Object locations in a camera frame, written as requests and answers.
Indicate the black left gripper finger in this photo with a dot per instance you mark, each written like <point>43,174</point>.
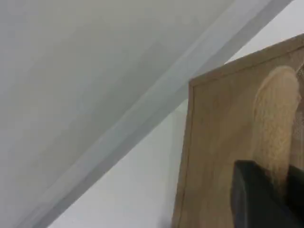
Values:
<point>298,185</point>
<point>251,202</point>

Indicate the brown jute bag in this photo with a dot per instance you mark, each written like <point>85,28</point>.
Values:
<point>221,130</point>

